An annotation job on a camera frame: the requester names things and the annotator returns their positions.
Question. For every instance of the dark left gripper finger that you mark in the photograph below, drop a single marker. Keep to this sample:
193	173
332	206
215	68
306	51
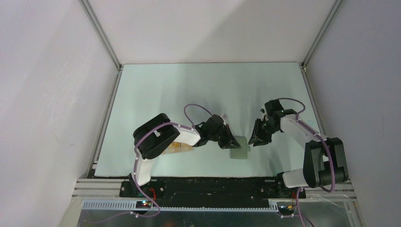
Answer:
222	142
233	134

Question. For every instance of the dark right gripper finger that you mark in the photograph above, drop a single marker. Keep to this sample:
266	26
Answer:
267	138
255	136

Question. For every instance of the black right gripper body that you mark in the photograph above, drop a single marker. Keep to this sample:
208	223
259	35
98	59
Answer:
273	129

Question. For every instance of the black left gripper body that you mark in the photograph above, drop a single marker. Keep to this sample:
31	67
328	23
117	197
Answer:
214	136

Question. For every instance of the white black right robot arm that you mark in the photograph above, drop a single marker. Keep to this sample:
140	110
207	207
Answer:
324	163

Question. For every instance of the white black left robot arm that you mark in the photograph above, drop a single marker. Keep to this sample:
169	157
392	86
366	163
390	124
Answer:
155	136

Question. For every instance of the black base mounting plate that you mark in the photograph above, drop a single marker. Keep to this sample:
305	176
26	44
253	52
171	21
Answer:
210	192

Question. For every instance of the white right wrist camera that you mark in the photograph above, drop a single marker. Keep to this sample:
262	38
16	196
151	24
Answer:
262	114

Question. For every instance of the aluminium frame rail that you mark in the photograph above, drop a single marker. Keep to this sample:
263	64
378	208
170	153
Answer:
103	193

